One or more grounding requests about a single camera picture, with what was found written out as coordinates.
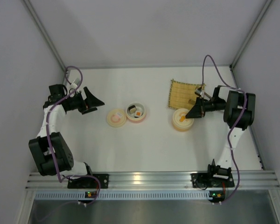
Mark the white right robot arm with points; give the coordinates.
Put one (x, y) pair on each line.
(239, 111)

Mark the left aluminium frame post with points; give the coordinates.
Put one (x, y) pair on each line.
(42, 30)

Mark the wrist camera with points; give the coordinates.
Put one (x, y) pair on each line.
(75, 84)
(199, 92)

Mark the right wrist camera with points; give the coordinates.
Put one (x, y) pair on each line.
(199, 92)

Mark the orange lunch box bowl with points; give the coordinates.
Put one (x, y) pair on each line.
(182, 127)

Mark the pink lunch box bowl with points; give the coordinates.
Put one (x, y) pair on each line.
(140, 107)

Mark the aluminium mounting rail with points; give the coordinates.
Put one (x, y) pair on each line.
(249, 179)

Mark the metal tongs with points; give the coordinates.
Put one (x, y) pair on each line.
(192, 99)

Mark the bamboo sushi mat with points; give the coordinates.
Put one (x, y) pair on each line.
(180, 93)

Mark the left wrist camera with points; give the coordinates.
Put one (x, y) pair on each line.
(75, 84)

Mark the cream plain lid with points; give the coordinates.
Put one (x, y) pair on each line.
(179, 116)

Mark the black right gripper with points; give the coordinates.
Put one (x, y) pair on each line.
(201, 107)

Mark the slotted cable duct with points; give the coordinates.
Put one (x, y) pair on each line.
(128, 195)

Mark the cream lid with pink ring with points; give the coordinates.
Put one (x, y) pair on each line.
(116, 117)

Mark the right aluminium frame post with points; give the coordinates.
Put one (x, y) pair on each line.
(251, 32)

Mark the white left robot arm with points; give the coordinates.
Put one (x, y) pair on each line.
(50, 152)

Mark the aluminium frame post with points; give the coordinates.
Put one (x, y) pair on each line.
(42, 30)
(251, 32)

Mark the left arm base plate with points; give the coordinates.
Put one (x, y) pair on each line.
(86, 182)

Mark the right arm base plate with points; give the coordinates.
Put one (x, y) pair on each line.
(204, 180)

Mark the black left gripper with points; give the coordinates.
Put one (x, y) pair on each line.
(85, 105)

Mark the sushi roll green centre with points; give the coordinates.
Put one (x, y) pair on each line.
(132, 109)

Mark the sushi roll orange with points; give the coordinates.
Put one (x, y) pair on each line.
(138, 114)

